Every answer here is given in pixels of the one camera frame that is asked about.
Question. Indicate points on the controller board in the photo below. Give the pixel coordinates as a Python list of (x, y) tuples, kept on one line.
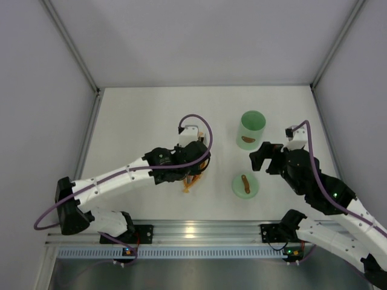
[(128, 252), (294, 252)]

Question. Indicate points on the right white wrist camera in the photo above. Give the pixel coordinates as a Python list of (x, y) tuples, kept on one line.
[(297, 137)]

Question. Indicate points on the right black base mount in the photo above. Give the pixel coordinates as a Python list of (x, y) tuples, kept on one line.
[(270, 233)]

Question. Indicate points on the right controller board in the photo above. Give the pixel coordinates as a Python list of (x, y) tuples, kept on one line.
[(294, 252)]

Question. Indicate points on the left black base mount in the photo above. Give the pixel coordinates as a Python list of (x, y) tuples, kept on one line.
[(142, 234)]

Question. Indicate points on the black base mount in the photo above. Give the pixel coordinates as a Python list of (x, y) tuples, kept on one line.
[(142, 234), (270, 233)]

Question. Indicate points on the left controller board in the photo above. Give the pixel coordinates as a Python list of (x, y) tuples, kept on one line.
[(128, 252)]

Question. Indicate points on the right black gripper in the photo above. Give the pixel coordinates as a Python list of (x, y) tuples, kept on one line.
[(275, 158)]

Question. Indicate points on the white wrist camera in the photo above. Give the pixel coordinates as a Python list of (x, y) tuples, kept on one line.
[(297, 137), (188, 134)]

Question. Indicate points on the orange woven boat basket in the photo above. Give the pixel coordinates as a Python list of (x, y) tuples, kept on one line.
[(196, 178)]

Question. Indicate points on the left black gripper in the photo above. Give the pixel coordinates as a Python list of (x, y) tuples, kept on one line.
[(199, 160)]

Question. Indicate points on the aluminium mounting rail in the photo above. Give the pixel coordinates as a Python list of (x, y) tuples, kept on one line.
[(177, 233)]

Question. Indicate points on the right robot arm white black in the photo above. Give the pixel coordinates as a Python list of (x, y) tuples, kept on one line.
[(364, 248)]

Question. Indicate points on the green lid with leather strap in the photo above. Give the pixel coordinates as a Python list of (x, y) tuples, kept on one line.
[(245, 186)]

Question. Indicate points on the slotted grey cable duct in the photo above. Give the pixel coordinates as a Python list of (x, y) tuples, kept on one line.
[(172, 252)]

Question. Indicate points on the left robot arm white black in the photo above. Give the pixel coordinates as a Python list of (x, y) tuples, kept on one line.
[(79, 202)]

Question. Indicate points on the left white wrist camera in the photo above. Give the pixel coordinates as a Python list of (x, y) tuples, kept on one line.
[(188, 134)]

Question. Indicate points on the green cylindrical lunch container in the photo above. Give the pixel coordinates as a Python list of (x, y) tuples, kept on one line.
[(250, 130)]

